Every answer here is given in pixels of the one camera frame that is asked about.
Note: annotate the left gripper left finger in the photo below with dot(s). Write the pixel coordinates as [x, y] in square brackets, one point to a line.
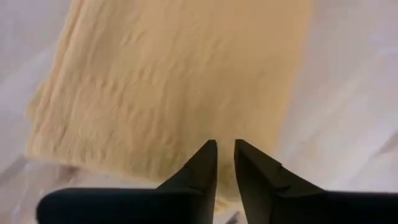
[155, 205]

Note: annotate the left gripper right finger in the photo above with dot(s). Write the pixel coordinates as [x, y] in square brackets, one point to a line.
[295, 205]

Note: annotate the mustard yellow towel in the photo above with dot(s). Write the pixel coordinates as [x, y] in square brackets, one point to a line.
[171, 87]

